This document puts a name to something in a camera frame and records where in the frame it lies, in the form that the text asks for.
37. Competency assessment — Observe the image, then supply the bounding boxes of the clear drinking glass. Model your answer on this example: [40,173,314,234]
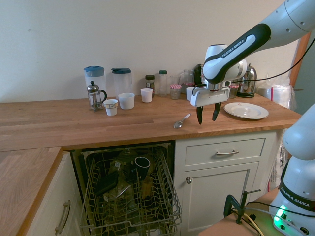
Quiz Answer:
[169,75,182,87]

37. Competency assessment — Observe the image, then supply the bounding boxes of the dark spice jar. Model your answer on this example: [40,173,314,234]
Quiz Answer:
[145,74,156,98]

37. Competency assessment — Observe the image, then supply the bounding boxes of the stainless steel electric kettle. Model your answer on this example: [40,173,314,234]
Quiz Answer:
[236,63,258,98]

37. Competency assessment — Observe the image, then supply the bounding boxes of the metal spoon with white handle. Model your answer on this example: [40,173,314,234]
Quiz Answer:
[173,113,191,129]

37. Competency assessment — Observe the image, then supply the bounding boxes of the white ribbed cup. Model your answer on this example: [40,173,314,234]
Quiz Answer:
[140,88,154,103]

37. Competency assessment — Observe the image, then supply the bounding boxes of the black mug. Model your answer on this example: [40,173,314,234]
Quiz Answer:
[134,156,151,177]

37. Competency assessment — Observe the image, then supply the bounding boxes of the built-in dishwasher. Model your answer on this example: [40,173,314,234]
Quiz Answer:
[70,140,177,236]

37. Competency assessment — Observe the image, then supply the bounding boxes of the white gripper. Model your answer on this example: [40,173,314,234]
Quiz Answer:
[190,86,231,125]

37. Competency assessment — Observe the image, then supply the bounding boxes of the plastic pitcher with blue lid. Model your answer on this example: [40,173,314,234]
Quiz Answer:
[83,65,107,100]

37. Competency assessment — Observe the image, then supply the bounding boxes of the plain white cup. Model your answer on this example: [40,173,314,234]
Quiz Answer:
[186,86,197,102]

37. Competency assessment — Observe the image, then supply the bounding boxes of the brass cabinet handle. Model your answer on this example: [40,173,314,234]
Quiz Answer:
[54,200,71,235]

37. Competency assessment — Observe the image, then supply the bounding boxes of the wire dishwasher rack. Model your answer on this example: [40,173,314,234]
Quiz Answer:
[79,145,183,236]

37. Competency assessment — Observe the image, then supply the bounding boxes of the dark green C clamp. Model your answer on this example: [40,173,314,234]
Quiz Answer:
[222,189,261,226]

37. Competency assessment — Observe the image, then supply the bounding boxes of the clear jar with green lid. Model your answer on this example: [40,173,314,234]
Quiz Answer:
[158,70,168,97]

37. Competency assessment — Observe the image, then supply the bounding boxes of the jam jar red checked lid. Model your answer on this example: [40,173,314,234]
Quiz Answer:
[228,83,240,99]
[170,84,183,100]

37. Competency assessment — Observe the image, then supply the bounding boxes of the white plate with gold rim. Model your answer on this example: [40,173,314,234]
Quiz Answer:
[223,102,270,120]

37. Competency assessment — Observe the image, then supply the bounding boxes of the patterned paper cup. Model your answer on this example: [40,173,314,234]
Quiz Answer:
[103,99,119,116]

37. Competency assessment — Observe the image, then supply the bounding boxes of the glass French press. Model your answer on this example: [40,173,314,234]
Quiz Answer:
[86,81,108,113]

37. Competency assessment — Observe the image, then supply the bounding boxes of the yellow cable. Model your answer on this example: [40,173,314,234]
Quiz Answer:
[243,213,264,236]

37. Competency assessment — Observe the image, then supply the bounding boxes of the plastic pitcher with teal lid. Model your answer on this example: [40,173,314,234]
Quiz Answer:
[111,67,133,99]

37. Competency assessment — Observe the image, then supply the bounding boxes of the white kitchen cabinet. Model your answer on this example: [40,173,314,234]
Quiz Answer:
[175,129,284,236]
[24,149,90,236]

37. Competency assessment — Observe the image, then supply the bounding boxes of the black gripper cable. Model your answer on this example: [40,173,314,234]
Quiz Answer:
[191,36,315,98]

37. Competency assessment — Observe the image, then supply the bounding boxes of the black shaker bottle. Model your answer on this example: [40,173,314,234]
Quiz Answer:
[194,63,204,86]

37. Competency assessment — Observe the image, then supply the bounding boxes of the black plastic tray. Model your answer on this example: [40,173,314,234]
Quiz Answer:
[95,170,119,196]

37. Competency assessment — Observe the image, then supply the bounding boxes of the wide white mug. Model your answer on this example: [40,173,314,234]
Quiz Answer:
[118,92,136,110]

